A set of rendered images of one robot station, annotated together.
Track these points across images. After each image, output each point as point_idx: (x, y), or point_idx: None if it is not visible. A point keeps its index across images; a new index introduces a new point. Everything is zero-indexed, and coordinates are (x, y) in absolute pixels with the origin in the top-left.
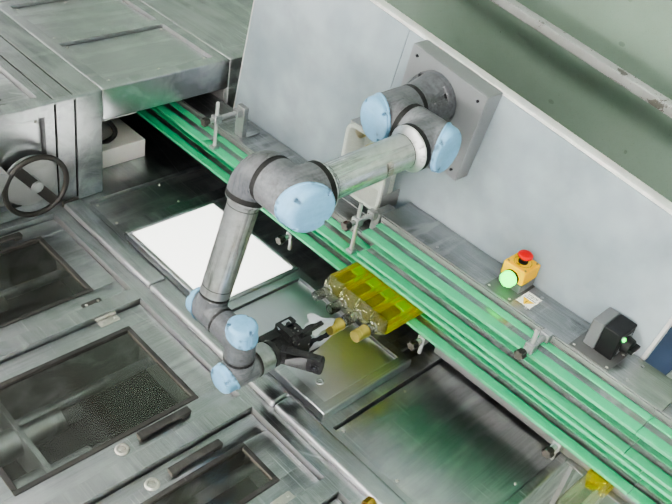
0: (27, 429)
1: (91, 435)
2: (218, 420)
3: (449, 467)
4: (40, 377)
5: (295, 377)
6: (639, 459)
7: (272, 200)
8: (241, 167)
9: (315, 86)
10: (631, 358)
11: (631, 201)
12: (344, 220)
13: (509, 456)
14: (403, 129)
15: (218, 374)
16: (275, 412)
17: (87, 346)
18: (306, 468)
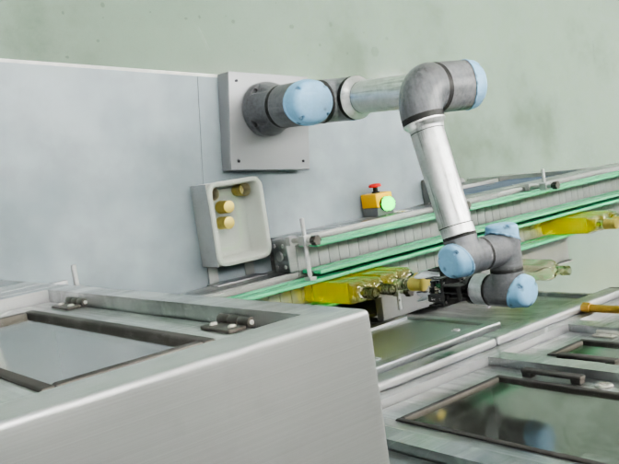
0: (618, 428)
1: (596, 401)
2: (531, 356)
3: (519, 307)
4: (522, 442)
5: (458, 333)
6: (524, 216)
7: (472, 78)
8: (430, 78)
9: (111, 206)
10: None
11: None
12: (261, 283)
13: None
14: (353, 79)
15: (528, 282)
16: (502, 344)
17: (448, 428)
18: (558, 336)
